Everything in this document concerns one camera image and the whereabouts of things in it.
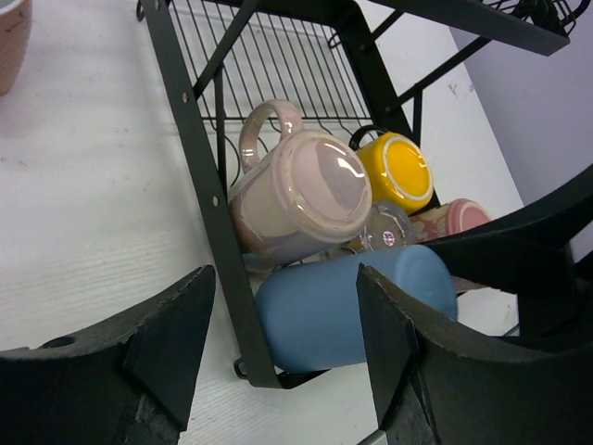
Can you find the clear glass cup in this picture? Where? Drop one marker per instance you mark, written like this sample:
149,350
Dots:
387,226

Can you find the salmon floral mug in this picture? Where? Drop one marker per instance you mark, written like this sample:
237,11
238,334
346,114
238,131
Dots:
16,26

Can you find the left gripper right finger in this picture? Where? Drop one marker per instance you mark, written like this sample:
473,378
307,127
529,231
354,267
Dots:
436,381

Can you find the yellow mug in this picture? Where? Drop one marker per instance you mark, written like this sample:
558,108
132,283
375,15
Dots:
397,169

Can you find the blue tumbler cup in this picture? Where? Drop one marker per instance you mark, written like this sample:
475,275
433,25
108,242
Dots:
310,312

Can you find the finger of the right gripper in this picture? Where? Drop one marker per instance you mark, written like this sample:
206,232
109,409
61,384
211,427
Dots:
527,253

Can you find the pink floral mug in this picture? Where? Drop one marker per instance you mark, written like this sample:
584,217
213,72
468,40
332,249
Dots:
457,216

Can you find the black wire dish rack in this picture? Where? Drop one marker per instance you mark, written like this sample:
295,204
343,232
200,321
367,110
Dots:
259,101

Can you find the iridescent pink mug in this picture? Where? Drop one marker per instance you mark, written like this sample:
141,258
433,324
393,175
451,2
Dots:
301,192

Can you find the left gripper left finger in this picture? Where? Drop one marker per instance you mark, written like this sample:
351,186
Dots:
129,379

